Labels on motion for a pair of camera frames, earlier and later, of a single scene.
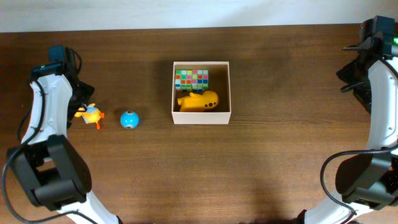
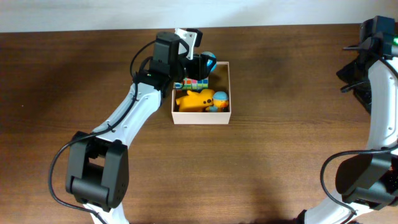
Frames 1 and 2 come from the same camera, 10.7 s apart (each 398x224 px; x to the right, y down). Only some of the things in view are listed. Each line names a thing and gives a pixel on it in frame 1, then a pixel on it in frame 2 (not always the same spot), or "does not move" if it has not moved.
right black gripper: x=349 y=74 does not move
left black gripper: x=90 y=93 -> x=198 y=68
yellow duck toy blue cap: x=91 y=114 -> x=221 y=99
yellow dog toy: x=208 y=100 does not move
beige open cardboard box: x=219 y=82 does not move
